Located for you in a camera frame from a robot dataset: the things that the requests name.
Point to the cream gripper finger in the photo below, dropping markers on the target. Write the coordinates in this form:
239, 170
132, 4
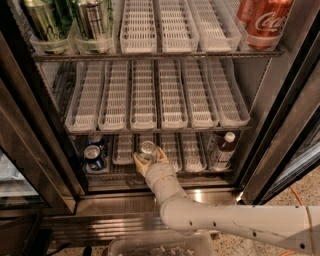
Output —
161, 157
141, 163

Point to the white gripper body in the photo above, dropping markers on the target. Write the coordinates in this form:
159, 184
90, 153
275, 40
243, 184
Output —
160, 172

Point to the silver 7up can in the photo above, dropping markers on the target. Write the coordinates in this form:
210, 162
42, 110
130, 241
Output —
147, 152

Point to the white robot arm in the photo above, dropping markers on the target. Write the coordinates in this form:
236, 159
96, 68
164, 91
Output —
294, 228

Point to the clear tray shelf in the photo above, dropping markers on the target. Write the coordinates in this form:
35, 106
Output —
123, 149
142, 138
178, 30
84, 107
173, 108
143, 115
202, 111
138, 30
216, 27
228, 98
169, 144
194, 159
114, 103

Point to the blue pepsi can front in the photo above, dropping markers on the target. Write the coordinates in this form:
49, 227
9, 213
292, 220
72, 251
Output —
93, 158

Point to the blue pepsi can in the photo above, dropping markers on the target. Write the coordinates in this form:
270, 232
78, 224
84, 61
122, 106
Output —
98, 140
93, 158

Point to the blue pepsi can rear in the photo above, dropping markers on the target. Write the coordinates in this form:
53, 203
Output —
98, 140

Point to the stainless steel fridge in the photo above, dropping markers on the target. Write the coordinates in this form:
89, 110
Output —
53, 179

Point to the glass fridge door right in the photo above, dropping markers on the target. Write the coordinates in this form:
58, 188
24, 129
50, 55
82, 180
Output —
282, 93

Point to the green silver can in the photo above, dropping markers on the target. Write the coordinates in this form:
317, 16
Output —
95, 22

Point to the red coca-cola can rear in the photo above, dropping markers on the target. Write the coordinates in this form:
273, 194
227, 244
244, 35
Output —
246, 10

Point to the red coca-cola can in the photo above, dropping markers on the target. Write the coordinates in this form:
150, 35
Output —
266, 22
246, 10

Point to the red coca-cola can front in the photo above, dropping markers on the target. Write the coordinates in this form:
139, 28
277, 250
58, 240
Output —
266, 22

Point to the green can left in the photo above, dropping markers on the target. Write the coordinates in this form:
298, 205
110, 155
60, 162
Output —
51, 21

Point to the brown drink bottle white cap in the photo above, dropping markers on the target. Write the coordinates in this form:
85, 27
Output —
224, 151

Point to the middle wire shelf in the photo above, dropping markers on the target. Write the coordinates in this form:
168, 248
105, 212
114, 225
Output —
158, 130

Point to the wire shelf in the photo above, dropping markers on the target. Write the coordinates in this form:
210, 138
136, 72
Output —
154, 56
158, 130

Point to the top wire shelf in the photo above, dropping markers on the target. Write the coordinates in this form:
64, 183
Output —
154, 56

